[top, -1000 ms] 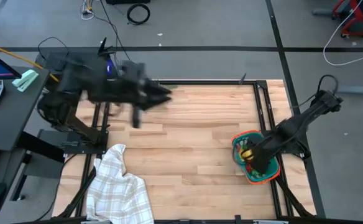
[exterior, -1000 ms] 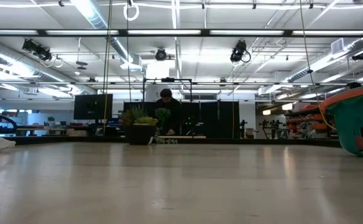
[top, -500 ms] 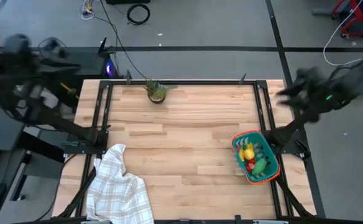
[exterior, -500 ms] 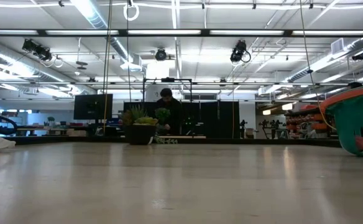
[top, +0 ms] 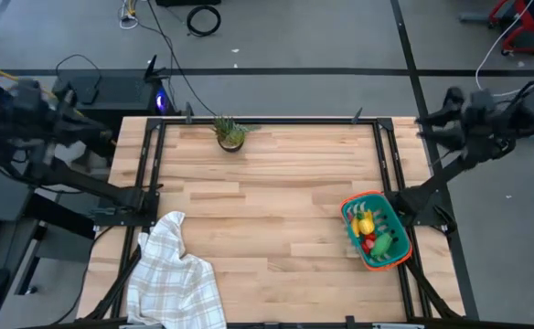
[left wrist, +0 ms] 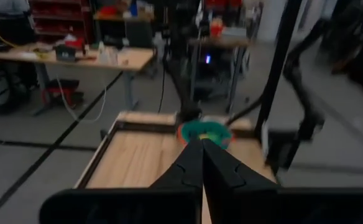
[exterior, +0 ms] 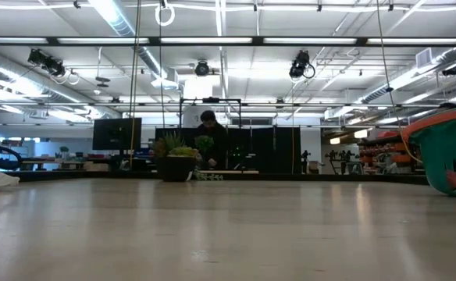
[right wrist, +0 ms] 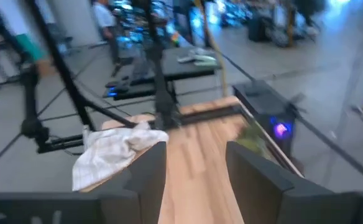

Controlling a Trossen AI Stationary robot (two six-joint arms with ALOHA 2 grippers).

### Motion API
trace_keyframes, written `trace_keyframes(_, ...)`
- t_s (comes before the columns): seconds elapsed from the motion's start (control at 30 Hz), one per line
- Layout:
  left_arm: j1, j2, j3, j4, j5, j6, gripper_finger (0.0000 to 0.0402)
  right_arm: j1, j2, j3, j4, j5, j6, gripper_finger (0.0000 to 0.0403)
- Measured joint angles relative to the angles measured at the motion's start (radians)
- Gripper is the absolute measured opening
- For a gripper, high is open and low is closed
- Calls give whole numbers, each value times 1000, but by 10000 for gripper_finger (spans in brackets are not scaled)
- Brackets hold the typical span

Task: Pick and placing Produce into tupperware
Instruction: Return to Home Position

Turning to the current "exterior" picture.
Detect person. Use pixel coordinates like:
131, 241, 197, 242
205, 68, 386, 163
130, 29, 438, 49
194, 110, 229, 171

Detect green leafy plant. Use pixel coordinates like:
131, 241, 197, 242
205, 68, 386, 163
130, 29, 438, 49
194, 134, 216, 155

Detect black partition panels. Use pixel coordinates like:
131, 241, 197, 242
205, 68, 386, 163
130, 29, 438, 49
155, 126, 303, 175

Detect succulent in black pot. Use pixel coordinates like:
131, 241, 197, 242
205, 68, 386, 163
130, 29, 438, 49
151, 131, 224, 183

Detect black standing monitor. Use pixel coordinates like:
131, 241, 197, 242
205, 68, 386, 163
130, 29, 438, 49
92, 117, 143, 151

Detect shelf with orange bins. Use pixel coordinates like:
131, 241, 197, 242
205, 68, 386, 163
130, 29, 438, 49
358, 132, 422, 175

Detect teal basket with orange rim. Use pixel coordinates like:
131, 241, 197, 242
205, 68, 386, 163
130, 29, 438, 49
401, 103, 456, 199

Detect black background rig frame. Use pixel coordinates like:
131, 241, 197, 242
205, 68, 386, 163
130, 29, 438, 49
179, 96, 243, 173

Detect black aluminium table frame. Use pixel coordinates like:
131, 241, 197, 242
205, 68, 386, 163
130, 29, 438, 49
15, 169, 430, 185

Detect black ceiling-mounted camera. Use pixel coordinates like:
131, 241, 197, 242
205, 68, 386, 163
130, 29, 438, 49
194, 60, 211, 77
27, 48, 67, 78
289, 49, 316, 80

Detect yellow hanging cable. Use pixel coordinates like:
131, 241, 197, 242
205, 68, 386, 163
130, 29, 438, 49
128, 0, 142, 167

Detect black overhead frame bar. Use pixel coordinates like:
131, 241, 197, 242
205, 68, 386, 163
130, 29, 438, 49
0, 35, 456, 48

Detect white cable ring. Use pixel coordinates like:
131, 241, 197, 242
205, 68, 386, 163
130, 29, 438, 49
154, 0, 176, 27

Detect silver ventilation duct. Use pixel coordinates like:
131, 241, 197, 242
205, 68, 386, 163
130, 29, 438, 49
87, 0, 170, 79

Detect dark blue curved hose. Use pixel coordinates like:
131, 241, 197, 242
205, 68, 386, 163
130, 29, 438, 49
0, 138, 23, 171

